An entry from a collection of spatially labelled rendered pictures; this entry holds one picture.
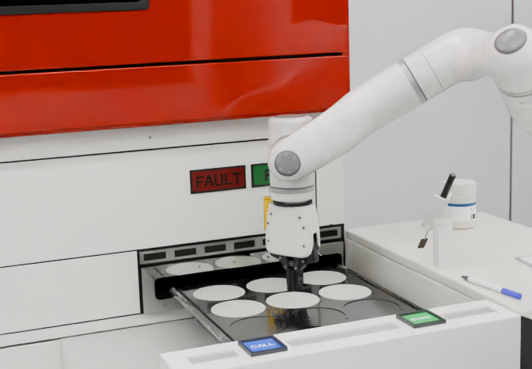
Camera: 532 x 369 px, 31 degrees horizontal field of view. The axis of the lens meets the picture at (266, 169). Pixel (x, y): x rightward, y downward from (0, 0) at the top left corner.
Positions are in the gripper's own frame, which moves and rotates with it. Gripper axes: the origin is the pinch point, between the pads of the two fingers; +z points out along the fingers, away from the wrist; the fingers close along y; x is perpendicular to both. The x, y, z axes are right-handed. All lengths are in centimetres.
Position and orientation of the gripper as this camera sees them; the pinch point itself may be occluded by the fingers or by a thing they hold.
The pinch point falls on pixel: (294, 279)
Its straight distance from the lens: 187.5
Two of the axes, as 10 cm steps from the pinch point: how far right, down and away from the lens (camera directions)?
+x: 6.0, -1.6, 7.8
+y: 8.0, 0.8, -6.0
